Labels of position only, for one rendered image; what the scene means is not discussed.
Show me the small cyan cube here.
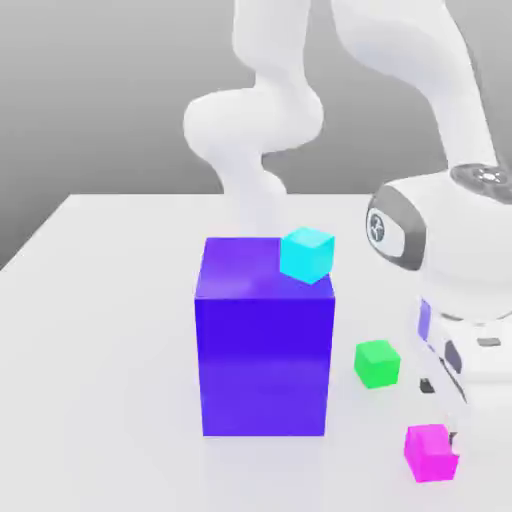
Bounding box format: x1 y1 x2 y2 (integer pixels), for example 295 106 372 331
279 226 336 286

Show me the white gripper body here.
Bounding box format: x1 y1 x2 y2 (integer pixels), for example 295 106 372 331
411 297 472 428

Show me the small green cube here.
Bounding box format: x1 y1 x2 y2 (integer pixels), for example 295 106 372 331
353 339 402 390

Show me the small magenta cube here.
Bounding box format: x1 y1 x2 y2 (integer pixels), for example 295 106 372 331
402 423 460 484

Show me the large purple box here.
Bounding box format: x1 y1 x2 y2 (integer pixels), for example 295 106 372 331
194 236 336 438

